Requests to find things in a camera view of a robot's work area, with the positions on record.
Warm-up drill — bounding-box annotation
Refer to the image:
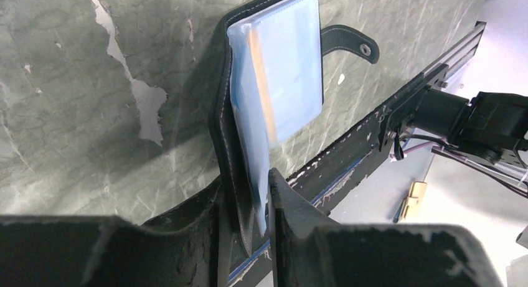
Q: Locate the small brass hinge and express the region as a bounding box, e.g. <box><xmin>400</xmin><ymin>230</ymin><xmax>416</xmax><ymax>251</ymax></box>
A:
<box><xmin>392</xmin><ymin>181</ymin><xmax>427</xmax><ymax>223</ymax></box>

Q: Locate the orange VIP credit card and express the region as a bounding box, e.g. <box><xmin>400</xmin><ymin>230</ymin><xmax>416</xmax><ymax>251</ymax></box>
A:
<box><xmin>247</xmin><ymin>29</ymin><xmax>277</xmax><ymax>145</ymax></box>

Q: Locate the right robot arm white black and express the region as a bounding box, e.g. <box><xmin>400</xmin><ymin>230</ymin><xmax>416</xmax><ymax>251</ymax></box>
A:
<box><xmin>385</xmin><ymin>87</ymin><xmax>527</xmax><ymax>198</ymax></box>

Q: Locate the black card holder wallet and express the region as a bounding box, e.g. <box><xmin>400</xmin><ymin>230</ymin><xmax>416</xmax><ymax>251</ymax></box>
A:
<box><xmin>209</xmin><ymin>0</ymin><xmax>380</xmax><ymax>254</ymax></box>

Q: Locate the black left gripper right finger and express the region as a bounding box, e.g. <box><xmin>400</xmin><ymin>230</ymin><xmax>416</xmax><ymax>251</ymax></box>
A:
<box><xmin>268</xmin><ymin>169</ymin><xmax>501</xmax><ymax>286</ymax></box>

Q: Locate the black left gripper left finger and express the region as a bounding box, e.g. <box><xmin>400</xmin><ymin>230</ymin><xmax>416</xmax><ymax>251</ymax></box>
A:
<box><xmin>1</xmin><ymin>181</ymin><xmax>227</xmax><ymax>286</ymax></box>

